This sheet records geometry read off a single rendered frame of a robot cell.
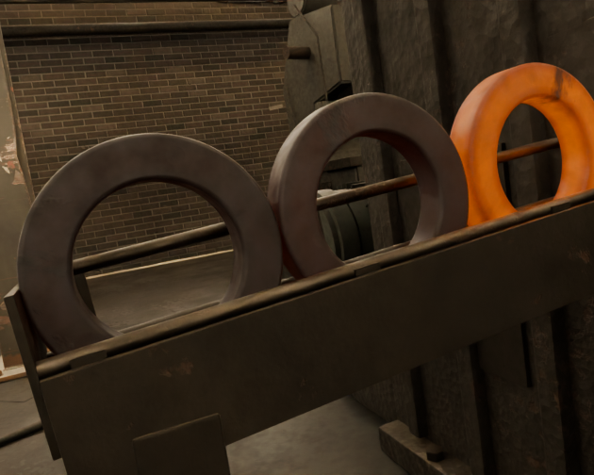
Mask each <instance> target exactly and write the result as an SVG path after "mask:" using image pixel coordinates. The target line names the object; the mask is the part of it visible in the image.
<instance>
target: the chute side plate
mask: <svg viewBox="0 0 594 475"><path fill-rule="evenodd" d="M593 293H594V201H591V202H588V203H585V204H581V205H577V206H574V207H571V208H568V209H565V210H562V211H559V212H556V213H553V214H551V215H547V216H544V217H541V218H538V219H535V220H532V221H528V222H525V223H522V224H519V225H516V226H512V227H509V228H506V229H503V230H501V231H498V232H495V233H492V234H489V235H486V236H483V237H479V238H475V239H472V240H469V241H466V242H463V243H460V244H457V245H454V246H452V247H449V248H446V249H443V250H439V251H436V252H433V253H430V254H426V255H423V256H420V257H417V258H414V259H411V260H408V261H405V262H402V263H399V264H396V265H393V266H390V267H387V268H384V269H381V270H377V271H374V272H370V273H367V274H364V275H361V276H358V277H356V278H353V279H350V280H347V281H344V282H341V283H338V284H334V285H332V286H329V287H324V288H321V289H318V290H315V291H312V292H309V293H306V294H304V295H300V296H297V297H294V298H291V299H288V300H285V301H283V302H280V303H275V304H272V305H269V306H265V307H262V308H259V309H257V310H254V311H251V312H248V313H245V314H242V315H239V316H236V317H234V318H230V319H225V320H222V321H219V322H216V323H213V324H210V325H208V326H205V327H202V328H199V329H196V330H192V331H189V332H186V333H184V334H181V335H178V336H173V337H170V338H167V339H164V340H161V341H158V342H155V343H152V344H149V345H146V346H143V347H140V348H137V349H135V350H132V351H129V352H123V353H120V354H117V355H114V356H111V357H109V358H106V359H103V360H100V361H97V362H94V363H91V364H88V365H85V366H82V367H79V368H76V369H71V370H68V371H65V372H62V373H60V374H57V375H53V376H50V377H47V378H44V379H41V380H40V387H41V393H42V395H43V398H44V402H45V405H46V408H47V411H48V415H49V418H50V420H51V424H52V427H53V430H54V433H55V437H56V440H57V442H58V448H59V451H60V454H61V458H62V461H63V464H64V466H65V470H66V473H67V475H138V471H137V466H136V461H135V456H134V452H133V446H132V440H133V439H134V438H136V437H139V436H142V435H146V434H150V433H153V432H157V431H160V430H163V429H166V428H170V427H173V426H175V425H178V424H182V423H185V422H188V421H192V420H195V419H197V418H203V417H206V416H209V415H212V414H216V413H218V414H220V416H221V422H222V427H223V437H224V443H225V446H227V445H229V444H232V443H234V442H237V441H239V440H241V439H243V438H245V437H248V436H250V435H252V434H256V433H259V432H261V431H263V430H266V429H268V428H271V427H272V426H275V425H277V424H279V423H282V422H284V421H287V420H289V419H291V418H295V417H298V416H300V415H302V414H304V413H306V412H309V411H311V410H314V409H316V408H318V407H321V406H323V405H326V404H327V403H329V402H332V401H336V400H338V399H341V398H343V397H345V396H348V395H350V394H353V393H355V392H356V391H359V390H361V389H364V388H366V387H369V386H371V385H375V384H377V383H380V382H382V381H384V380H386V379H388V378H391V377H393V376H395V375H398V374H400V373H403V372H405V371H408V370H410V369H413V368H415V367H418V366H420V365H422V364H425V363H427V362H430V361H432V360H435V359H437V358H439V357H441V356H443V355H446V354H448V353H450V352H454V351H457V350H459V349H461V348H464V347H466V346H469V345H470V344H473V343H475V342H477V341H480V340H482V339H485V338H487V337H489V336H493V335H496V334H498V333H500V332H502V331H504V330H507V329H509V328H512V327H514V326H516V325H519V324H521V323H524V322H525V321H527V320H530V319H534V318H536V317H539V316H541V315H543V314H546V313H548V312H551V311H553V310H554V309H557V308H559V307H562V306H564V305H567V304H569V303H573V302H575V301H578V300H580V299H582V298H584V297H586V296H589V295H591V294H593Z"/></svg>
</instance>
